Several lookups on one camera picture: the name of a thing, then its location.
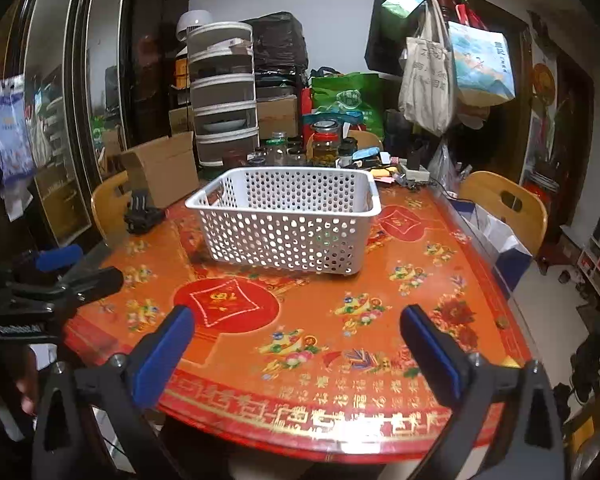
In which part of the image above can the white blue paper bag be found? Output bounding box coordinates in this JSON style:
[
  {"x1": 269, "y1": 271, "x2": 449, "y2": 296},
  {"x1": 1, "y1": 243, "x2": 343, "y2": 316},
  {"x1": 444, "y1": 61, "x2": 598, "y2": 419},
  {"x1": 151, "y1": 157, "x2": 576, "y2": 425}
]
[{"x1": 451, "y1": 200, "x2": 532, "y2": 298}]

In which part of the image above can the red lid pickle jar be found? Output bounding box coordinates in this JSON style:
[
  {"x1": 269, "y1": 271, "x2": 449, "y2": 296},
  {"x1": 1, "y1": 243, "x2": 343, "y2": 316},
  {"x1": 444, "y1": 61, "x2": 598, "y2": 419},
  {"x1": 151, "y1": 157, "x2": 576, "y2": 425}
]
[{"x1": 311, "y1": 120, "x2": 340, "y2": 168}]

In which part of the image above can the dark cabinet with mirror doors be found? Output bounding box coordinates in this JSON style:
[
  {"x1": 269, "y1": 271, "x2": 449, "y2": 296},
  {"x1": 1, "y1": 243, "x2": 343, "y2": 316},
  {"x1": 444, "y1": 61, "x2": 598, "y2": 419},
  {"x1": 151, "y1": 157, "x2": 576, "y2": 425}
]
[{"x1": 4, "y1": 0, "x2": 189, "y2": 249}]

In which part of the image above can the white tiered storage rack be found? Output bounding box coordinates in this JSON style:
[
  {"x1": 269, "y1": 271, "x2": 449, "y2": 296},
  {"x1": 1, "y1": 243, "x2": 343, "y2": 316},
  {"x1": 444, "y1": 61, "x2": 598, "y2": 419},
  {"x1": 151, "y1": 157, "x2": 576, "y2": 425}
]
[{"x1": 176, "y1": 10, "x2": 259, "y2": 168}]

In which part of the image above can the wooden chair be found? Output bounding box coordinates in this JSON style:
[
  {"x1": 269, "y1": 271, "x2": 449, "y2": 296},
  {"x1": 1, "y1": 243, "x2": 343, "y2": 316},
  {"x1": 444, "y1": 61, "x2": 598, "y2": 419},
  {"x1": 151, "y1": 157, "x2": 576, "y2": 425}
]
[
  {"x1": 91, "y1": 171, "x2": 132, "y2": 247},
  {"x1": 458, "y1": 171, "x2": 548, "y2": 256}
]

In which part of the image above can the blue printed tote bag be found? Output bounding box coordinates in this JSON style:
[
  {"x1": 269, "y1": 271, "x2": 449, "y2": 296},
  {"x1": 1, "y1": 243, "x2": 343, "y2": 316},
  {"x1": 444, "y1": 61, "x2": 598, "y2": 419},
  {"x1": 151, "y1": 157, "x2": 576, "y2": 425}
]
[{"x1": 449, "y1": 22, "x2": 516, "y2": 107}]

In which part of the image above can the wooden chair right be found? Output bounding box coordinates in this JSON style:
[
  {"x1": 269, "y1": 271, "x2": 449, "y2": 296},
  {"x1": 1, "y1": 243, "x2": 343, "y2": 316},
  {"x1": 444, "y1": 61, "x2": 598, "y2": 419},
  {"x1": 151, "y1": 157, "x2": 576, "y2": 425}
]
[{"x1": 458, "y1": 171, "x2": 548, "y2": 256}]

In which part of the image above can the white perforated plastic basket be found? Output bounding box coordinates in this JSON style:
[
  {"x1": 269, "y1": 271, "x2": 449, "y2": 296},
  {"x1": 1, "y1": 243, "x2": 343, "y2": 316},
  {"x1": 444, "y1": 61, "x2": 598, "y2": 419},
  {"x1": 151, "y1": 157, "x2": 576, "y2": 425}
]
[{"x1": 185, "y1": 167, "x2": 382, "y2": 275}]

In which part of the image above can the black phone clamp mount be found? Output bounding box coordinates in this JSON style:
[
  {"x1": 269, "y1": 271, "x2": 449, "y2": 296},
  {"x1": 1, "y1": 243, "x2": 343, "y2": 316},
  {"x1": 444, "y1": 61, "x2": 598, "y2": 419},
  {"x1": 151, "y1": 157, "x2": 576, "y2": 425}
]
[{"x1": 123, "y1": 190, "x2": 166, "y2": 235}]

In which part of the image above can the person's left hand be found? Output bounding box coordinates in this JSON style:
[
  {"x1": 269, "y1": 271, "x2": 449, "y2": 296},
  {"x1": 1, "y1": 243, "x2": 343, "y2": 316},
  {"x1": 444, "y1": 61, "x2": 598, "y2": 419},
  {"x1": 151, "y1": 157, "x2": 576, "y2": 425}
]
[{"x1": 0, "y1": 344, "x2": 38, "y2": 415}]

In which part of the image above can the green lid glass jar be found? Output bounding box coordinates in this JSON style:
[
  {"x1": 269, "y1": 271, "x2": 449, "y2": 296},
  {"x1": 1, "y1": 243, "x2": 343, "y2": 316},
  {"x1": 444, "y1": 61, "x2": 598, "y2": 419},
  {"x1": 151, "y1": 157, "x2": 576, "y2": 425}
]
[{"x1": 264, "y1": 138, "x2": 287, "y2": 166}]

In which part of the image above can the wooden chair left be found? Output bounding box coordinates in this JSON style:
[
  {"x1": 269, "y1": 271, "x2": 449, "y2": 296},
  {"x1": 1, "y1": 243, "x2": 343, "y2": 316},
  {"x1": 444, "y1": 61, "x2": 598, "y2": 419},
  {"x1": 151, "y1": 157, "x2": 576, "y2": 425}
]
[{"x1": 91, "y1": 171, "x2": 132, "y2": 247}]

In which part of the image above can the green shopping bag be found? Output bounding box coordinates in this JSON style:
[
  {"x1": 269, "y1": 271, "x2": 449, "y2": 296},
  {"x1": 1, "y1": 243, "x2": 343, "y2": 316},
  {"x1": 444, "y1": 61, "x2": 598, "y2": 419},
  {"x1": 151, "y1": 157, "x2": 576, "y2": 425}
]
[{"x1": 311, "y1": 73, "x2": 385, "y2": 139}]

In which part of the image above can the brown cardboard box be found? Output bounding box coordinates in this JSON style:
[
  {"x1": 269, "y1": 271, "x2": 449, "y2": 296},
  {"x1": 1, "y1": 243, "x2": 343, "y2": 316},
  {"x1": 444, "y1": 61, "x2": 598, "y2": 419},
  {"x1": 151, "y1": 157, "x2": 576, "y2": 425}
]
[{"x1": 120, "y1": 132, "x2": 199, "y2": 209}]

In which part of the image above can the black luggage bag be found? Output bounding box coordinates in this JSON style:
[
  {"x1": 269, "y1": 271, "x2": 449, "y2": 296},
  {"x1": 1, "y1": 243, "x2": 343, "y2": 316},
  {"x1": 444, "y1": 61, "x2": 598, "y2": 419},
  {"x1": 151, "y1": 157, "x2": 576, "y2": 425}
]
[{"x1": 245, "y1": 11, "x2": 309, "y2": 70}]

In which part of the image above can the cardboard box on stack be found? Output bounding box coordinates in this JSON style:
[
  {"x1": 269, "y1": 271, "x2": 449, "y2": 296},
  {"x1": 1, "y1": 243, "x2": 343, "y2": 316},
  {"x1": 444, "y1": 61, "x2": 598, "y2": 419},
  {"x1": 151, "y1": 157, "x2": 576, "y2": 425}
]
[{"x1": 257, "y1": 96, "x2": 299, "y2": 140}]

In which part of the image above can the beige canvas tote bag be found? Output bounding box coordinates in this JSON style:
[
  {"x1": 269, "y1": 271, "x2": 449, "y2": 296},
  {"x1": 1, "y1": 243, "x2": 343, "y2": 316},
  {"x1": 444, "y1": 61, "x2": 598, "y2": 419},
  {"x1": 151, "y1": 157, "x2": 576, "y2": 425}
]
[{"x1": 398, "y1": 0, "x2": 456, "y2": 136}]

